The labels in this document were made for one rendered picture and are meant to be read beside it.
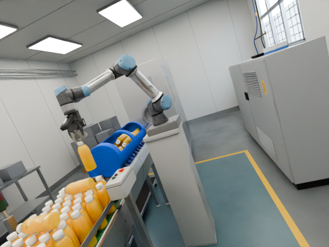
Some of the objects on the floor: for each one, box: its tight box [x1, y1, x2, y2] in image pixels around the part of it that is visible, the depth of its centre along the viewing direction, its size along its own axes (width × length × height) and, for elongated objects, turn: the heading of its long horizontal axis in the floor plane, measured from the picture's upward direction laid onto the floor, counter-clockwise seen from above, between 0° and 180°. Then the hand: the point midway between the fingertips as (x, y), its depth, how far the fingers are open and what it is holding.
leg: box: [145, 173, 161, 207], centre depth 255 cm, size 6×6×63 cm
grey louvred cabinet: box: [229, 36, 329, 190], centre depth 285 cm, size 54×215×145 cm, turn 49°
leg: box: [151, 162, 169, 205], centre depth 252 cm, size 6×6×63 cm
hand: (80, 142), depth 116 cm, fingers closed on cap, 4 cm apart
